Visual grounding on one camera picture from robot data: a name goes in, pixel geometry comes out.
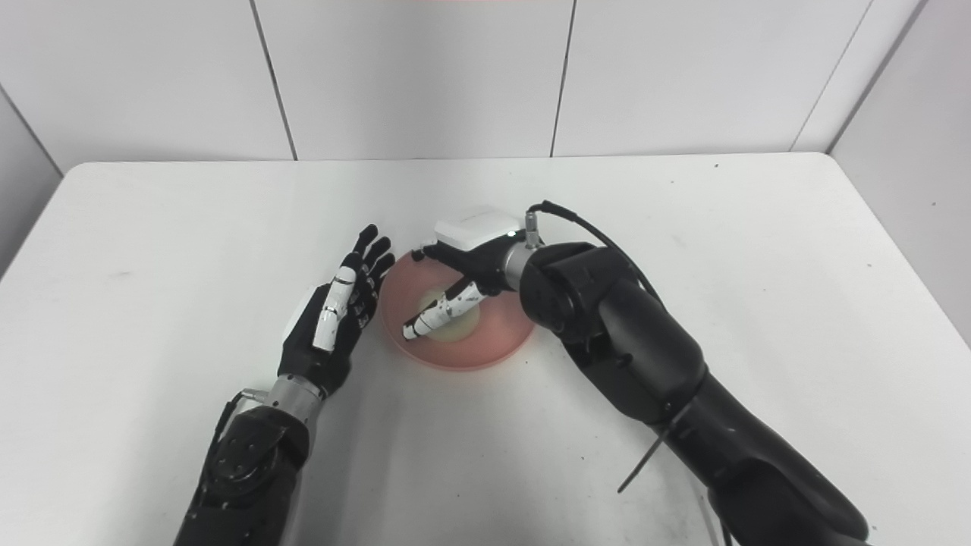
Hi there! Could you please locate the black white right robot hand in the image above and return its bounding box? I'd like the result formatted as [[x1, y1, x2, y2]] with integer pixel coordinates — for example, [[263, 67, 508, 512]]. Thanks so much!
[[402, 206, 526, 341]]

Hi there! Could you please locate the black cable tie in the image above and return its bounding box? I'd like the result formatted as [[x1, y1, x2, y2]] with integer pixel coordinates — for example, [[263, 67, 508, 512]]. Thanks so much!
[[617, 413, 683, 494]]

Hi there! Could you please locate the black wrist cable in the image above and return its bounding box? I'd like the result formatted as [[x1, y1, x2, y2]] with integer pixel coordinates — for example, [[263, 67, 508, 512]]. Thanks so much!
[[527, 200, 661, 304], [215, 389, 270, 456]]

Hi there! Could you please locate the cream steamed bun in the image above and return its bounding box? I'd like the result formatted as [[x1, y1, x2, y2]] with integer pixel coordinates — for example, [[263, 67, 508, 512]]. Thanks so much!
[[417, 287, 480, 344]]

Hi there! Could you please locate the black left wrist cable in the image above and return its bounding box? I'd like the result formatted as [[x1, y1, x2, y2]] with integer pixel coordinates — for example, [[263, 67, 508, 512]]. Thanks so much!
[[215, 389, 270, 456]]

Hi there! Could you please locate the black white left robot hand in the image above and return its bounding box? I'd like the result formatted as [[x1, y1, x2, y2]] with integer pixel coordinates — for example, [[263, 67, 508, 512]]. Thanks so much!
[[278, 224, 396, 397]]

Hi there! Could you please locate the pink round plate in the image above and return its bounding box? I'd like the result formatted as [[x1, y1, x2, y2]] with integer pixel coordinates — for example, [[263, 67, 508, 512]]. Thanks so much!
[[379, 249, 535, 372]]

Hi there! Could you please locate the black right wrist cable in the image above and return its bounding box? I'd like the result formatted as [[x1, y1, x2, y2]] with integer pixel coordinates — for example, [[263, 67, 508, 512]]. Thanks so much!
[[527, 200, 661, 304]]

